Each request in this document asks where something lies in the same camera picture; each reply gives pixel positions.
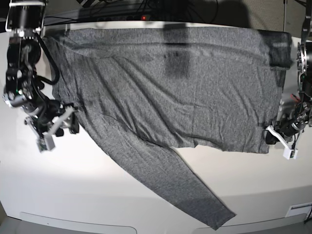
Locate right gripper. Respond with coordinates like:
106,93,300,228
24,100,79,139

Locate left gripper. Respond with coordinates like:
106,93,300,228
265,117,305,149

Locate grey long-sleeve T-shirt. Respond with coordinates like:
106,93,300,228
44,27,292,230

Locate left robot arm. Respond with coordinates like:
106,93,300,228
266,0,312,158

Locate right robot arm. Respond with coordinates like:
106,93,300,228
3,0,79,140

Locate black power strip red light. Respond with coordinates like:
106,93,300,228
95,14,152,22

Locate thin metal pole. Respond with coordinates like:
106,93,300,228
283,0,288,32

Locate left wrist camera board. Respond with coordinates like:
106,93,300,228
283,148,298,160

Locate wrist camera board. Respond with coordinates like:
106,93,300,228
283,148,298,160
37,136,55,152

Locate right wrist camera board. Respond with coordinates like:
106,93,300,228
37,136,55,152

